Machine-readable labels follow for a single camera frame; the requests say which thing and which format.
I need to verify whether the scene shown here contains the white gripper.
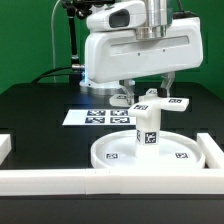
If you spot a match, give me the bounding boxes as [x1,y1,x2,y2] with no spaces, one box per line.
[85,17,203,105]

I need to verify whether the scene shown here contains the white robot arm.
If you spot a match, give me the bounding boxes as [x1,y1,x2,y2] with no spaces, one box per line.
[81,0,203,104]

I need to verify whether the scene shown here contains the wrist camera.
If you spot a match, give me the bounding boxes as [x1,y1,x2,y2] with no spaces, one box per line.
[87,0,146,32]

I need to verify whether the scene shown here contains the white U-shaped fence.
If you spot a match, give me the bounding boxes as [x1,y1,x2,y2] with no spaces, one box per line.
[0,133,224,196]

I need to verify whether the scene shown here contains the grey thin cable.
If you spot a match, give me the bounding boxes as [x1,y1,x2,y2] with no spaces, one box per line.
[50,0,64,84]

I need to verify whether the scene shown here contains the white marker sheet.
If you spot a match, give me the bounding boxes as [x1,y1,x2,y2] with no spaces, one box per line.
[63,109,136,126]

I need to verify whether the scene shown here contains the white cross-shaped table base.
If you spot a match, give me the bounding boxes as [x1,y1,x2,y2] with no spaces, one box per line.
[109,89,189,118]

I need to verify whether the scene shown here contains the white round table top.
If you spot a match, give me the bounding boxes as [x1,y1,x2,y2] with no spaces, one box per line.
[91,130,205,170]

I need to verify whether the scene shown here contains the black cable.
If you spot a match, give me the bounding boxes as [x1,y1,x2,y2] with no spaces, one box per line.
[31,65,75,84]

